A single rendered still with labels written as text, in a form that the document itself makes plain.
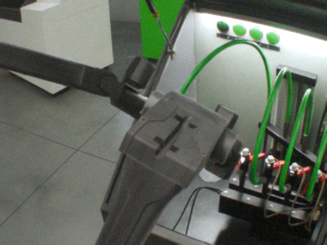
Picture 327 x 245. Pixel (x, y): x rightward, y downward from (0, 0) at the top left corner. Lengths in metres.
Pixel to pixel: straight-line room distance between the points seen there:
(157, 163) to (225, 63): 0.98
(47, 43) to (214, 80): 2.53
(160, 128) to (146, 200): 0.07
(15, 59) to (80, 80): 0.17
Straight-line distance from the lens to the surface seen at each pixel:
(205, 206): 1.35
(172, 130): 0.40
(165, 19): 4.00
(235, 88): 1.35
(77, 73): 0.84
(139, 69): 0.91
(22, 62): 0.81
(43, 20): 3.63
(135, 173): 0.38
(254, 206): 1.15
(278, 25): 1.17
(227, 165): 0.97
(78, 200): 2.66
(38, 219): 2.60
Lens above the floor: 1.78
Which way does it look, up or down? 33 degrees down
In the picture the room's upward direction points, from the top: 3 degrees counter-clockwise
